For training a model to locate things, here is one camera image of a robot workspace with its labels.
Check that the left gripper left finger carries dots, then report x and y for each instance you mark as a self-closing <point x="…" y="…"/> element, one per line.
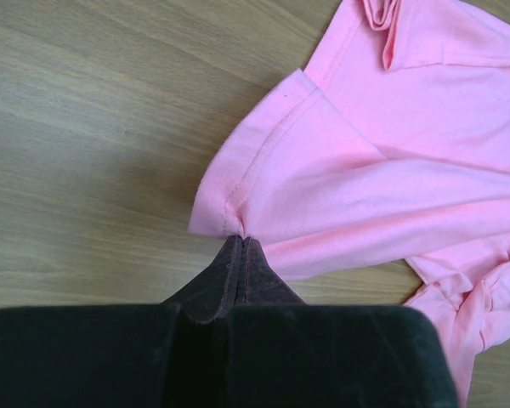
<point x="119" y="355"/>

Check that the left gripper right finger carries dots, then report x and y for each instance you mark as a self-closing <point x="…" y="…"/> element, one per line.
<point x="294" y="355"/>

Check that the bright pink t shirt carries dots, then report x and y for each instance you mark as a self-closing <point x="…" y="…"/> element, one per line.
<point x="393" y="142"/>

